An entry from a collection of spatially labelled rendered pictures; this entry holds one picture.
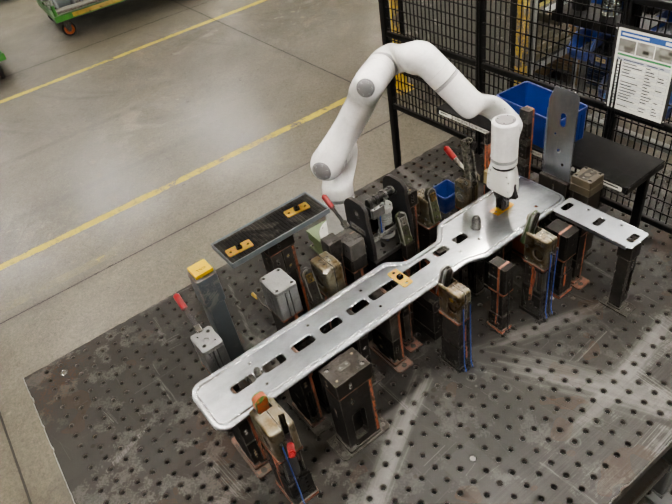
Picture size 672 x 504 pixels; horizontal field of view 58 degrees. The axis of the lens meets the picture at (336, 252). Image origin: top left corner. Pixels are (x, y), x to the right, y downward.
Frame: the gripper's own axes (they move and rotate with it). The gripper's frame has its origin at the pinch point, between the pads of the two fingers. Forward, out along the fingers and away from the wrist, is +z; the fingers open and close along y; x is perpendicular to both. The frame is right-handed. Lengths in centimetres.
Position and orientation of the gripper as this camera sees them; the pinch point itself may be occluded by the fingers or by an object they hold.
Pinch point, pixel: (502, 202)
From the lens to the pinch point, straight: 213.4
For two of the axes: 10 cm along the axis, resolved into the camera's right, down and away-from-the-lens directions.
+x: 7.9, -4.9, 3.8
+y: 6.0, 4.6, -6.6
